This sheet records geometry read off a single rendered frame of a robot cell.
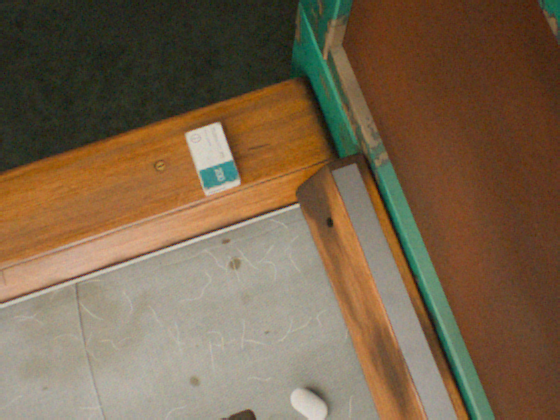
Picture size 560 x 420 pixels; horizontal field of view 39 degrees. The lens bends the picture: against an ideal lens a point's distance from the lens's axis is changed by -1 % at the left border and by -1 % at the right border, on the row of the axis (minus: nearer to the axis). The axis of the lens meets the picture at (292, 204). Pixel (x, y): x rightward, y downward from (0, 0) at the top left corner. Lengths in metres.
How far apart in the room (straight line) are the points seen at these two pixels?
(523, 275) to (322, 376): 0.32
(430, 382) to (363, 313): 0.08
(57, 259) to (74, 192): 0.06
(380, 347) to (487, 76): 0.30
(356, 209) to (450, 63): 0.22
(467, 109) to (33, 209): 0.45
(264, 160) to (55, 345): 0.26
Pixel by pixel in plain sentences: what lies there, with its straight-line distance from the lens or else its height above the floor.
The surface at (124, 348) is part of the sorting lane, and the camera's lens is 0.77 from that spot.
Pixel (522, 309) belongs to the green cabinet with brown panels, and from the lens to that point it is 0.51.
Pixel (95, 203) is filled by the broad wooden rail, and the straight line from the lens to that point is 0.77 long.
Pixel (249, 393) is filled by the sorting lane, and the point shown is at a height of 0.74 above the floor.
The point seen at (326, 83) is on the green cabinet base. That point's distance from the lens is 0.74.
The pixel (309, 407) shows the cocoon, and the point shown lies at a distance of 0.74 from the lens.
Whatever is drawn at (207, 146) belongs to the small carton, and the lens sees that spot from 0.76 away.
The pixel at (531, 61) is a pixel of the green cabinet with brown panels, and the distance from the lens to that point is 0.40.
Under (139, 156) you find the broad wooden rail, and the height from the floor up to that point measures 0.76.
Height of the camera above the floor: 1.50
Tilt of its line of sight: 75 degrees down
